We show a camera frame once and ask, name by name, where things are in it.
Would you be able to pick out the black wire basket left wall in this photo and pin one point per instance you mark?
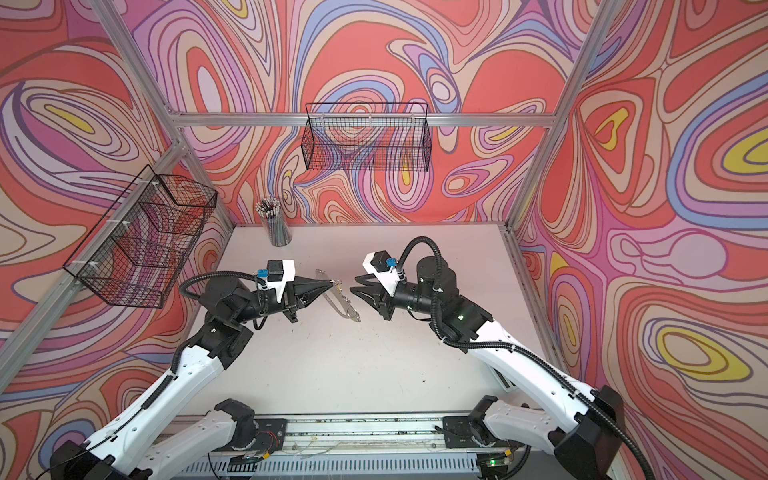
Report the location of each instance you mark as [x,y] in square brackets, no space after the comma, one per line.
[135,254]

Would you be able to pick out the metal cup of pens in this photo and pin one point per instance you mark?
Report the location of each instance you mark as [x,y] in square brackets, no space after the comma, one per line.
[272,215]

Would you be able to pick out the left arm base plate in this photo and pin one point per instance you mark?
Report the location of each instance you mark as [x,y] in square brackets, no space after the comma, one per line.
[264,435]

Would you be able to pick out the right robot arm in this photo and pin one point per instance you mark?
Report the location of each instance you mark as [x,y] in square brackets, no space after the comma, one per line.
[581,426]

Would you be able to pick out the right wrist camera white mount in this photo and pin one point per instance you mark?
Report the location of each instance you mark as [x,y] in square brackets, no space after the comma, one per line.
[384,267]

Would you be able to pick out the black wire basket back wall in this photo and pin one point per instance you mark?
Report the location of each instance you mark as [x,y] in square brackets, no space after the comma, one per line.
[367,136]

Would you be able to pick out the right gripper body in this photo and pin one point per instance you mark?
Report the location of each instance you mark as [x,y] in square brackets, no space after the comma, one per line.
[408,295]

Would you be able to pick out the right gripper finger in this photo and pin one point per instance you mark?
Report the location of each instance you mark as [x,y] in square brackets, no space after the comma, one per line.
[368,280]
[371,295]

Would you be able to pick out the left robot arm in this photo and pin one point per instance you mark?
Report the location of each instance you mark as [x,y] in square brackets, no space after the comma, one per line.
[237,304]

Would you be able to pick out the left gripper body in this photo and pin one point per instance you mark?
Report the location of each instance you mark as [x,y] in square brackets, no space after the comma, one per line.
[257,307]

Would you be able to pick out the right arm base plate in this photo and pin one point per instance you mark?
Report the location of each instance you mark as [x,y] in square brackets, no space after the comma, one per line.
[461,432]

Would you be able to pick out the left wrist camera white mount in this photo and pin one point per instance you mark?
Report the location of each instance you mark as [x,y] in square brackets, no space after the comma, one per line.
[276,276]

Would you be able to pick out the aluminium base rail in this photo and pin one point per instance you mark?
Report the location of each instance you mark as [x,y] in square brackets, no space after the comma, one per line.
[307,434]

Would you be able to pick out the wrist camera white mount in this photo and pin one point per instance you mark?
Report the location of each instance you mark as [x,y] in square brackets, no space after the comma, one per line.
[384,267]
[276,276]

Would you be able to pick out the black wire basket wall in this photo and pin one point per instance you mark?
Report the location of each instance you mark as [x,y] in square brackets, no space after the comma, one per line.
[367,136]
[135,254]

